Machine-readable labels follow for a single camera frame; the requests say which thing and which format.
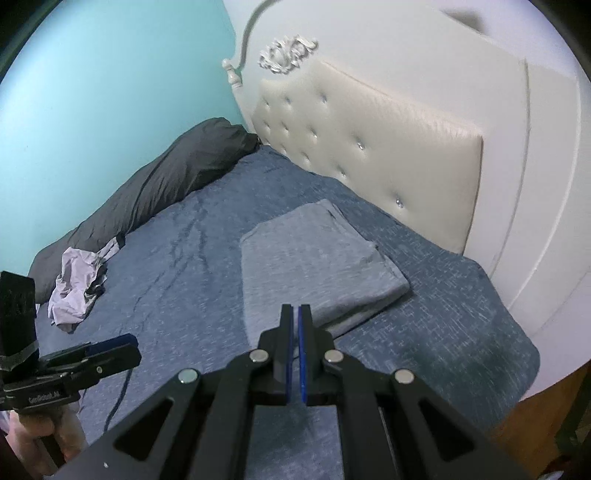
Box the cream tufted headboard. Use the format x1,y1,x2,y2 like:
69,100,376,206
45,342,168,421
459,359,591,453
222,0,591,398

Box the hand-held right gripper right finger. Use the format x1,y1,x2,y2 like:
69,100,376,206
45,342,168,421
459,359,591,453
297,304,532,480

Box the dark grey long pillow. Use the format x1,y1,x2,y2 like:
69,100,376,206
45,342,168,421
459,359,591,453
28,117,260,304

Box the lilac jacket with black cuffs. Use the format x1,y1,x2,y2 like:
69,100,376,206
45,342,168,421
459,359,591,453
48,235,122,334

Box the person's left hand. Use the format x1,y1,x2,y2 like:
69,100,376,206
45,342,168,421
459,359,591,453
10,405,88,480

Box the wooden bed frame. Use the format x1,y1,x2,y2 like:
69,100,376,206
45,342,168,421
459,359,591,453
496,367,580,464

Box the blue bed sheet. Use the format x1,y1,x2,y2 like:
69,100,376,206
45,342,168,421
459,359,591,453
36,145,541,480

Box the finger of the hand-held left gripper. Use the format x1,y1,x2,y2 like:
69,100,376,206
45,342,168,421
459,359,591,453
65,344,142,389
43,334,139,368

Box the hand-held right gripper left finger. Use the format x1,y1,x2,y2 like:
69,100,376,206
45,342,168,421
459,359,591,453
53,304,295,480

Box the grey sweater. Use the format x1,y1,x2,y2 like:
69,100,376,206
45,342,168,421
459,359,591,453
240,198,411,342

